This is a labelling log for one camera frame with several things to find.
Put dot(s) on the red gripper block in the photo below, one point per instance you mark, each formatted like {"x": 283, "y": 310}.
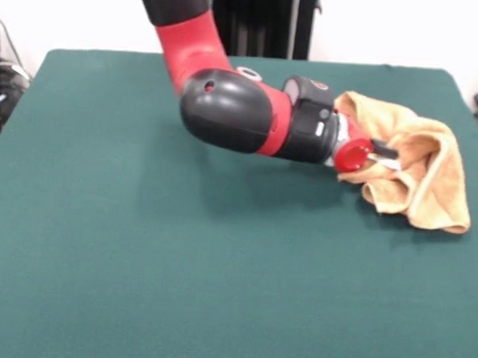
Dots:
{"x": 352, "y": 155}

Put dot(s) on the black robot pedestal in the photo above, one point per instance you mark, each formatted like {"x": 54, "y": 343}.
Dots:
{"x": 267, "y": 24}

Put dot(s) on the dark green table cloth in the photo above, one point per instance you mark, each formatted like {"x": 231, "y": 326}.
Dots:
{"x": 178, "y": 264}

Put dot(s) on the tan terry towel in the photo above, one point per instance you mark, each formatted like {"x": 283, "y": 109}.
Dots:
{"x": 432, "y": 157}

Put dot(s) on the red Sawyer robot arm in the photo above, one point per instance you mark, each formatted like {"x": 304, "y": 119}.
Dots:
{"x": 226, "y": 114}

